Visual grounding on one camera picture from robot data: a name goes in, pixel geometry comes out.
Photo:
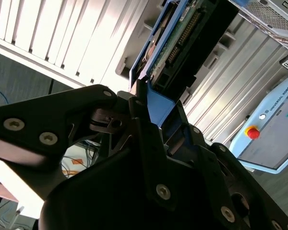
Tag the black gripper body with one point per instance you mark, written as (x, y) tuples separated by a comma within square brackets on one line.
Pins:
[(98, 191)]

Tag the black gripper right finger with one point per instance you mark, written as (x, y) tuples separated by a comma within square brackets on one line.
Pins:
[(220, 182)]

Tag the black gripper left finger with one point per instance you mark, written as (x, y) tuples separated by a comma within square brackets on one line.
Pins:
[(50, 112)]

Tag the hard disk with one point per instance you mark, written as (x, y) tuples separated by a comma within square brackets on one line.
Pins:
[(158, 105)]

